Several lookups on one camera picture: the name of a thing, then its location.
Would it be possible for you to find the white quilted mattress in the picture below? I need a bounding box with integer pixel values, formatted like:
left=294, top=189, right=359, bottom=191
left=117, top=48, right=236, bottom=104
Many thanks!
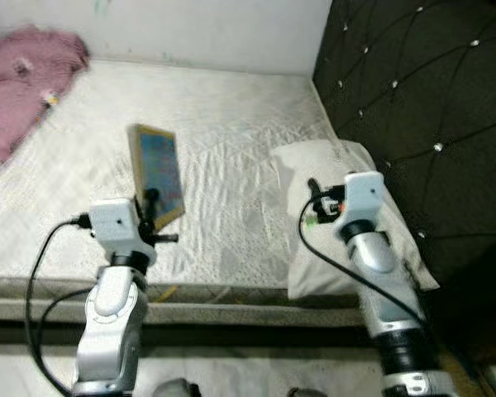
left=0, top=58, right=381, bottom=300

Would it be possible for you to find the white pillow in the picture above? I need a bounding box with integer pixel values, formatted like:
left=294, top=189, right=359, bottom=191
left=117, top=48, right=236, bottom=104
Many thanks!
left=269, top=139, right=439, bottom=300

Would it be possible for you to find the purple cartoon print blanket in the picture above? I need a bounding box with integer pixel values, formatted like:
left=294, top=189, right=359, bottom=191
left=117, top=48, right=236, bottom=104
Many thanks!
left=0, top=26, right=90, bottom=187

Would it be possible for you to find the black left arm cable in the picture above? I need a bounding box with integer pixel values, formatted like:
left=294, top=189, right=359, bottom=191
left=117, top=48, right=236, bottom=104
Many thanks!
left=25, top=213, right=96, bottom=394

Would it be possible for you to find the dark tufted headboard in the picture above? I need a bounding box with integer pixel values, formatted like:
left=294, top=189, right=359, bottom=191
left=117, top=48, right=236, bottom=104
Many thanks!
left=312, top=0, right=496, bottom=286

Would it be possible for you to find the left robot leg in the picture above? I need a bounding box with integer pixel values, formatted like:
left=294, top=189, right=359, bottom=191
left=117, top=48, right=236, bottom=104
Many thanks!
left=153, top=379, right=203, bottom=397

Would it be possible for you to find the right robot leg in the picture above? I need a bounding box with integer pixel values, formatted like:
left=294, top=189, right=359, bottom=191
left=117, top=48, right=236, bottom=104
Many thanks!
left=285, top=385, right=330, bottom=397

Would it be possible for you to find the robot leg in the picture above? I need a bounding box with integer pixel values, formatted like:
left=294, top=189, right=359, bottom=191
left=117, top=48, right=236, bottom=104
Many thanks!
left=153, top=379, right=203, bottom=397
left=285, top=385, right=330, bottom=397

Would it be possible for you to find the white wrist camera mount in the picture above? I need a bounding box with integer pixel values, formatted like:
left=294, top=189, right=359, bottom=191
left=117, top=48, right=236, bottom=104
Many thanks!
left=337, top=171, right=387, bottom=242
left=89, top=198, right=156, bottom=267

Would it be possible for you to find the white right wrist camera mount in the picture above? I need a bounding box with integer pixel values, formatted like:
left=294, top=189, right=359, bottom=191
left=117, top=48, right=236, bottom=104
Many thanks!
left=337, top=171, right=387, bottom=242

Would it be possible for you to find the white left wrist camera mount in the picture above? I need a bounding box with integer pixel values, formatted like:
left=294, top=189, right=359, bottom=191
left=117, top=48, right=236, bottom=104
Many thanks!
left=89, top=198, right=156, bottom=267

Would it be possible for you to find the grey bed base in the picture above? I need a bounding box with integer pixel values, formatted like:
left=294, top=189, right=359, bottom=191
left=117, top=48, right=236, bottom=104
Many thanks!
left=0, top=296, right=373, bottom=328

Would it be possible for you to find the brown floor mat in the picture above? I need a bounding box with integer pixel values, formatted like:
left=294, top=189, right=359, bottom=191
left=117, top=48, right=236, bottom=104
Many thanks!
left=445, top=356, right=490, bottom=397

